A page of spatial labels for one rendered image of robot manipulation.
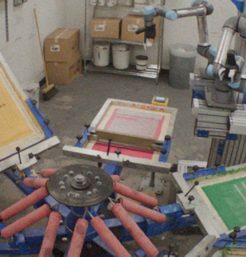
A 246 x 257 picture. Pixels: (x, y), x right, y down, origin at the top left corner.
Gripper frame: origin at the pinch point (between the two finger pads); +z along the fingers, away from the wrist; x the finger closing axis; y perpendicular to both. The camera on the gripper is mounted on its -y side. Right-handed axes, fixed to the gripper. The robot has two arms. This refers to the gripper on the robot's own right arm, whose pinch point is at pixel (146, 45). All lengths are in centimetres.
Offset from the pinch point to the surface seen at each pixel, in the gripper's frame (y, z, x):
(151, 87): -31, 214, 191
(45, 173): -29, -3, -131
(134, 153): 8, 31, -81
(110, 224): 13, 3, -150
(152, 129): 14, 41, -49
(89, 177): 3, -24, -141
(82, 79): -143, 212, 186
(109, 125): -17, 40, -53
